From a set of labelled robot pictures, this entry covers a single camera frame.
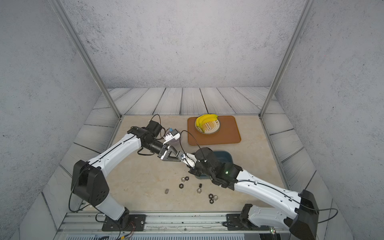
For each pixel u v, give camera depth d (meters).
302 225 0.37
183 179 0.87
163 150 0.65
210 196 0.82
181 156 0.59
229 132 1.11
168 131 0.71
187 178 0.88
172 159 0.65
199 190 0.83
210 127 1.12
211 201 0.79
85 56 0.87
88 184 0.44
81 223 0.75
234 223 0.72
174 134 0.70
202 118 1.11
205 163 0.52
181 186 0.85
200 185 0.85
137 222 0.73
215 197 0.81
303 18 0.73
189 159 0.59
